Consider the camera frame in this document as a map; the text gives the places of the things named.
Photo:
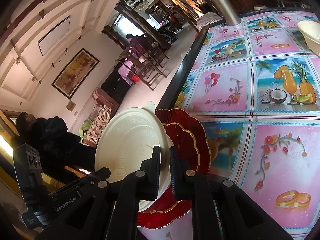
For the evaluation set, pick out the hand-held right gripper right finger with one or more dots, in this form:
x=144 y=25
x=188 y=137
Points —
x=178 y=175

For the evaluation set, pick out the person's left forearm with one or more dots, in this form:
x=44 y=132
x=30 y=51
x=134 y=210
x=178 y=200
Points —
x=55 y=142

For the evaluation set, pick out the red plate with white sticker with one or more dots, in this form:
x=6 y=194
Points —
x=180 y=140

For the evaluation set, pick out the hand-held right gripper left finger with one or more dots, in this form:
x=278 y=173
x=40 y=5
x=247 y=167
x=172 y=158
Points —
x=155 y=172

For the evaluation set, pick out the sofa with patterned cover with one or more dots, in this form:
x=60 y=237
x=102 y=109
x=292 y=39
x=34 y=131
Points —
x=100 y=120

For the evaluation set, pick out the red plate with gold print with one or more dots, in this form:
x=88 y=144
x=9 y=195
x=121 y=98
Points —
x=197 y=130

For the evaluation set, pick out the striped white bedding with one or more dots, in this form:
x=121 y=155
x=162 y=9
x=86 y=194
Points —
x=208 y=21

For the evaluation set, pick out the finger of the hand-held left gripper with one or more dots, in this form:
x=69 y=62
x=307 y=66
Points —
x=96 y=175

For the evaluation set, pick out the printed pink tablecloth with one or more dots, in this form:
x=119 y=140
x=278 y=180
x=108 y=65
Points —
x=250 y=85

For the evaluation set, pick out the white bowl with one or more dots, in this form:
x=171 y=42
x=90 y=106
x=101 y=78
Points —
x=130 y=140
x=311 y=36

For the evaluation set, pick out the framed wall painting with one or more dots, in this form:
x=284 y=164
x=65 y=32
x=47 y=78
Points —
x=75 y=73

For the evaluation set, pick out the table with pink cloth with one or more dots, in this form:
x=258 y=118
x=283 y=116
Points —
x=125 y=70

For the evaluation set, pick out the red stool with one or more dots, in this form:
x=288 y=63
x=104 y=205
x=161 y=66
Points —
x=135 y=79

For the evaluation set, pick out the small steel thermos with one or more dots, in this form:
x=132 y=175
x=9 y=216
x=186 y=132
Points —
x=225 y=5

